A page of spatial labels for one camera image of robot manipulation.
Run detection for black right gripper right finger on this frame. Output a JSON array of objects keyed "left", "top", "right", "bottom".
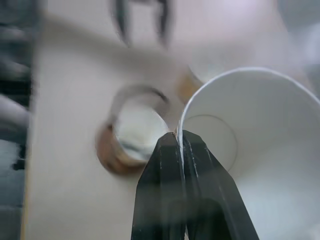
[{"left": 180, "top": 130, "right": 261, "bottom": 240}]

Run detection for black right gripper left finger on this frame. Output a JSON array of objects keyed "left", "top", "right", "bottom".
[{"left": 130, "top": 131, "right": 188, "bottom": 240}]

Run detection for white-lined paper cup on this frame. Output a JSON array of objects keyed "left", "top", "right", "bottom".
[{"left": 175, "top": 66, "right": 320, "bottom": 240}]

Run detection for brown paper cup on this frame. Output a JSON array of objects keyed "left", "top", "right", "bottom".
[
  {"left": 174, "top": 62, "right": 226, "bottom": 104},
  {"left": 95, "top": 83, "right": 172, "bottom": 176}
]

